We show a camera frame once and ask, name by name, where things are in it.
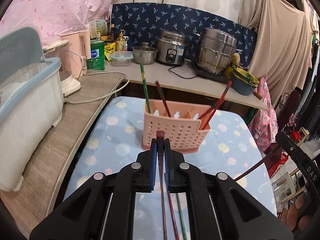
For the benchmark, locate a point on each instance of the red chopstick in holder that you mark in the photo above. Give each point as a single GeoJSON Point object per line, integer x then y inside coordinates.
{"type": "Point", "coordinates": [222, 96]}
{"type": "Point", "coordinates": [212, 112]}

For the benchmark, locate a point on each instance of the clear food container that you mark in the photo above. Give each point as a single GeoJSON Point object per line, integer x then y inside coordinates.
{"type": "Point", "coordinates": [122, 58]}

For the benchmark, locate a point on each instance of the white blue dish rack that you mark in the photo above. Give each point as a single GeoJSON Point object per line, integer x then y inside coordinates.
{"type": "Point", "coordinates": [31, 102]}

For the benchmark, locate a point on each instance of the pink perforated utensil holder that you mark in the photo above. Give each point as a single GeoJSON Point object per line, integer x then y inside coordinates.
{"type": "Point", "coordinates": [183, 128]}

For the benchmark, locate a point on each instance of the yellow oil bottle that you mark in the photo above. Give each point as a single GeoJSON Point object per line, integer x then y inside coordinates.
{"type": "Point", "coordinates": [120, 41]}

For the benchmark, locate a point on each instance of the beige curtain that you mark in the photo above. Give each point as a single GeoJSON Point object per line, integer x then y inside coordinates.
{"type": "Point", "coordinates": [282, 53]}

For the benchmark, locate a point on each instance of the dark red chopstick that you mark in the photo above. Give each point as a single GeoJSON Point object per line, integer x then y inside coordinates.
{"type": "Point", "coordinates": [173, 216]}
{"type": "Point", "coordinates": [263, 160]}
{"type": "Point", "coordinates": [160, 155]}

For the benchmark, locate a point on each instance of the green detergent bottle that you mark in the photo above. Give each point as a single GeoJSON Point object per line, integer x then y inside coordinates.
{"type": "Point", "coordinates": [97, 61]}

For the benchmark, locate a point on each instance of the steel rice cooker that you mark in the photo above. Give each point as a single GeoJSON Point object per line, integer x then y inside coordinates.
{"type": "Point", "coordinates": [171, 48]}

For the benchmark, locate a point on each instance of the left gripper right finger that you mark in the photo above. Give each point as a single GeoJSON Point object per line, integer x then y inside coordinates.
{"type": "Point", "coordinates": [218, 207]}

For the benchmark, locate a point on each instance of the dark sauce bottle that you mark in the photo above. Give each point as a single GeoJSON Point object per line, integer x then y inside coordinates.
{"type": "Point", "coordinates": [111, 34]}

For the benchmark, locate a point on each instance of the blue planet pattern tablecloth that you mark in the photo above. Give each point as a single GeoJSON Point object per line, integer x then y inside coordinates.
{"type": "Point", "coordinates": [116, 141]}

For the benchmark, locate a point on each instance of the brown chopstick in holder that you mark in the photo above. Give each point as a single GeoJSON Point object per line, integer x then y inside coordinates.
{"type": "Point", "coordinates": [161, 94]}

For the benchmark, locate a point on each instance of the large steel steamer pot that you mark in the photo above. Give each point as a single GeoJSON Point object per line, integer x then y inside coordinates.
{"type": "Point", "coordinates": [215, 51]}

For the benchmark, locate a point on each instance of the black induction cooker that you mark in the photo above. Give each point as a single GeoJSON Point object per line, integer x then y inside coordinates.
{"type": "Point", "coordinates": [209, 76]}

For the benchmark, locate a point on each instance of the pink floral apron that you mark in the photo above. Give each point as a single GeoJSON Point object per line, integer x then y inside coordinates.
{"type": "Point", "coordinates": [264, 126]}

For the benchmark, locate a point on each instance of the pink electric kettle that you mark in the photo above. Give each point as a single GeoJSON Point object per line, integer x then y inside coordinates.
{"type": "Point", "coordinates": [80, 50]}

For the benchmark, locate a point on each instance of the white carton box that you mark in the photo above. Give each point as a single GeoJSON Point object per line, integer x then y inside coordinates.
{"type": "Point", "coordinates": [95, 25]}

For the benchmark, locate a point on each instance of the green chopstick in holder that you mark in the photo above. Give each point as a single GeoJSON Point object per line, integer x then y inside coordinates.
{"type": "Point", "coordinates": [145, 87]}

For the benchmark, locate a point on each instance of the pink dotted curtain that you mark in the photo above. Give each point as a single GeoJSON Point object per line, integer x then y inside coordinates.
{"type": "Point", "coordinates": [53, 18]}

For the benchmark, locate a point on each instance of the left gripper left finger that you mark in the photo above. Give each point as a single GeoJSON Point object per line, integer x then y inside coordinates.
{"type": "Point", "coordinates": [103, 206]}

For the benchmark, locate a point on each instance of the white blender base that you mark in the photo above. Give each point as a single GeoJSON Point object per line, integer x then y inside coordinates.
{"type": "Point", "coordinates": [61, 49]}

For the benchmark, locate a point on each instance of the green chopstick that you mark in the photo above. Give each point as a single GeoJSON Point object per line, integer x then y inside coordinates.
{"type": "Point", "coordinates": [145, 87]}
{"type": "Point", "coordinates": [181, 217]}

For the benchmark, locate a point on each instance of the yellow snack packet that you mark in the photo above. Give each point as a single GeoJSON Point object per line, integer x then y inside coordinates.
{"type": "Point", "coordinates": [109, 49]}

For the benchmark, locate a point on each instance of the small steel pot with lid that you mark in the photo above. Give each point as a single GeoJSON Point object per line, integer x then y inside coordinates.
{"type": "Point", "coordinates": [144, 54]}

